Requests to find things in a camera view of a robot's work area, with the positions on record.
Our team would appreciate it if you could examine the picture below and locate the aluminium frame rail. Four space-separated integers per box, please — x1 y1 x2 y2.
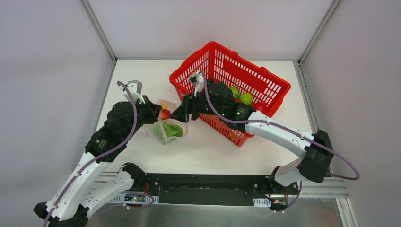
66 171 349 199

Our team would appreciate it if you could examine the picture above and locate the clear zip top bag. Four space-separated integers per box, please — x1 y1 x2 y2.
136 99 188 145

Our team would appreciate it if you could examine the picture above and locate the red plastic shopping basket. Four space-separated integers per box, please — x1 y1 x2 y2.
169 41 291 147

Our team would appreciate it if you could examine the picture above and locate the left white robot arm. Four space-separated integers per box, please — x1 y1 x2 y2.
34 97 162 227

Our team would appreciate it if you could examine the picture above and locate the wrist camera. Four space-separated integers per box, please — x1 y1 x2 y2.
117 80 145 104
188 70 206 97

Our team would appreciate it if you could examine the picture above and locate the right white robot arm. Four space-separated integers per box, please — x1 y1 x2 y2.
170 80 333 194

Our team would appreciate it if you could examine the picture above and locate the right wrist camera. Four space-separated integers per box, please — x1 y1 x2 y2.
188 70 206 97

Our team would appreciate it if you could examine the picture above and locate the napa cabbage toy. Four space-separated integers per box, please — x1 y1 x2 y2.
152 122 183 145

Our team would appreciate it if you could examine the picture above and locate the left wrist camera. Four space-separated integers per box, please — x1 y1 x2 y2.
117 80 145 104

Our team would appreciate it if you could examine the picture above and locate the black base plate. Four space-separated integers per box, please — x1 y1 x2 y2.
129 173 299 206

